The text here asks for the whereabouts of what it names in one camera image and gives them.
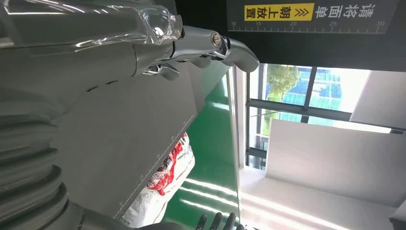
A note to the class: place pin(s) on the black scanner base plate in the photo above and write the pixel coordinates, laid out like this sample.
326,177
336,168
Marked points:
127,133

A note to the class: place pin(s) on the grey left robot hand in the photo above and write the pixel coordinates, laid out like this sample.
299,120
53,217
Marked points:
79,47

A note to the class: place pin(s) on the black scanner column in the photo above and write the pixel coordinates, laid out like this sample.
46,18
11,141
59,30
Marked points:
317,47

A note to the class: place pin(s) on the white red-printed courier package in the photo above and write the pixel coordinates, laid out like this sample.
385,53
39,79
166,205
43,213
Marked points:
165,177

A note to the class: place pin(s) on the green conveyor belt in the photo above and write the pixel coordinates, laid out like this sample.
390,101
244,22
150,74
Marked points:
212,152

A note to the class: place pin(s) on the window with dark frame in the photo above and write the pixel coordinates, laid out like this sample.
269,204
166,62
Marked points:
326,89

